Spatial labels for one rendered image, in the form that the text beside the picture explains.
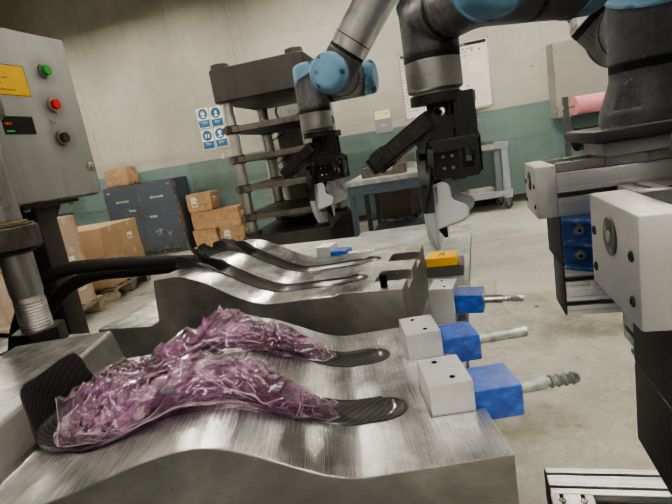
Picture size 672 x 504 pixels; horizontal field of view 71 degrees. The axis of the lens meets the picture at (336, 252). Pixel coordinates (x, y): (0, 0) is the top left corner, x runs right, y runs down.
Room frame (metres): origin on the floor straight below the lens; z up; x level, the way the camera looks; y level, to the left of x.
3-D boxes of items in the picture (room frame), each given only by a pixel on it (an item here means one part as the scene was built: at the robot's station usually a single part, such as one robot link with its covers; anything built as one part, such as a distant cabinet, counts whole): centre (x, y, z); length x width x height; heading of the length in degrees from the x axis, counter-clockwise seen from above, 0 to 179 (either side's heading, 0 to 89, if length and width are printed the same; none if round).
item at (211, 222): (7.34, 1.68, 0.42); 0.86 x 0.33 x 0.83; 77
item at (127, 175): (7.56, 3.09, 1.26); 0.42 x 0.33 x 0.29; 77
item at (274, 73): (5.37, 0.29, 1.03); 1.54 x 0.94 x 2.06; 167
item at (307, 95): (1.16, -0.01, 1.23); 0.09 x 0.08 x 0.11; 70
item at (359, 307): (0.78, 0.12, 0.87); 0.50 x 0.26 x 0.14; 72
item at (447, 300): (0.67, -0.20, 0.83); 0.13 x 0.05 x 0.05; 67
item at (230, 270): (0.77, 0.11, 0.92); 0.35 x 0.16 x 0.09; 72
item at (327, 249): (1.15, -0.02, 0.83); 0.13 x 0.05 x 0.05; 64
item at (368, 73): (1.11, -0.10, 1.22); 0.11 x 0.11 x 0.08; 70
